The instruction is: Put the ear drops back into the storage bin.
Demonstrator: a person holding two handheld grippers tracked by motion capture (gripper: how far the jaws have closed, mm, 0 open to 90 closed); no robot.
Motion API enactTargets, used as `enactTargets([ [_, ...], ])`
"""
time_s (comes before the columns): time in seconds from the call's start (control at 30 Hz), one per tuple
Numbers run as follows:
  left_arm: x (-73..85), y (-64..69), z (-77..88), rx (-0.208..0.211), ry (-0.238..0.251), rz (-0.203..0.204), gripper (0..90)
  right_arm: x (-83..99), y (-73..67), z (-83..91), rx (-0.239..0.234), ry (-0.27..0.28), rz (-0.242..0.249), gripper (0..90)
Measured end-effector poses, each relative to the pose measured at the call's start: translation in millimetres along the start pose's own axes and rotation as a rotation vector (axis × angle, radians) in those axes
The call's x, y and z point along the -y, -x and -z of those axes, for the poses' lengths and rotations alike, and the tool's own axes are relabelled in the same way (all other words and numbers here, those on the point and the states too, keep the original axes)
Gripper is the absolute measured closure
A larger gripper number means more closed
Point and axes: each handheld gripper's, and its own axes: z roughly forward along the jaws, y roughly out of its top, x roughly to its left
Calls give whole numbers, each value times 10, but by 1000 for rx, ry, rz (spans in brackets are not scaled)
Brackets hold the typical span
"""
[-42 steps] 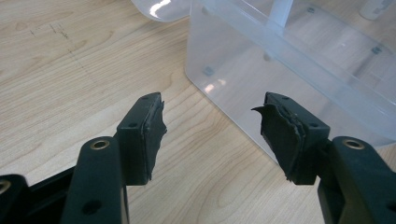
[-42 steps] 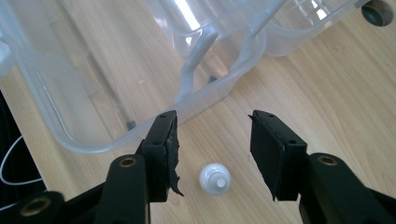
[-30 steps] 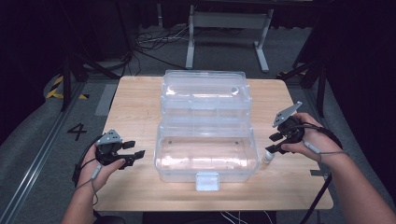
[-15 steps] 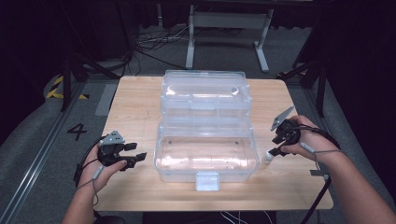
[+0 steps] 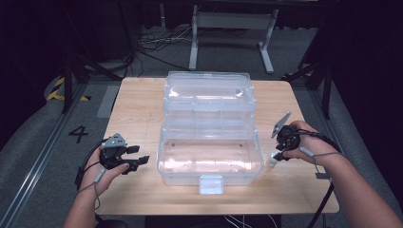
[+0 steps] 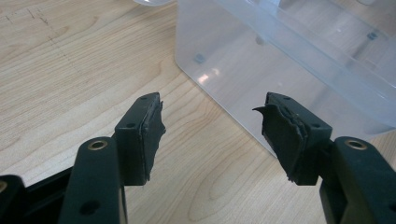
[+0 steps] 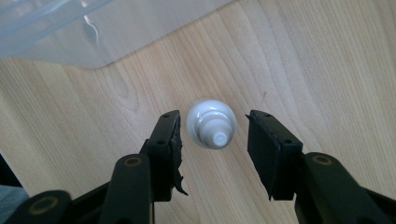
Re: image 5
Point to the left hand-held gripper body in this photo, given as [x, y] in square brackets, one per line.
[111, 155]

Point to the person's left hand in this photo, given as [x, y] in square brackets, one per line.
[101, 177]

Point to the small white dropper bottle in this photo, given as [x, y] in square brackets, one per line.
[272, 161]

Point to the black metal stand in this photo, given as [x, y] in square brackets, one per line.
[326, 91]
[67, 85]

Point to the person's right hand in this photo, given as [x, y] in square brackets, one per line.
[312, 145]

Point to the clear plastic storage box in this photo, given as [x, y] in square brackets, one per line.
[209, 136]

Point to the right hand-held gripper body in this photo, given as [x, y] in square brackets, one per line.
[286, 137]

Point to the grey metal table frame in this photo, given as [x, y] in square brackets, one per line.
[233, 20]

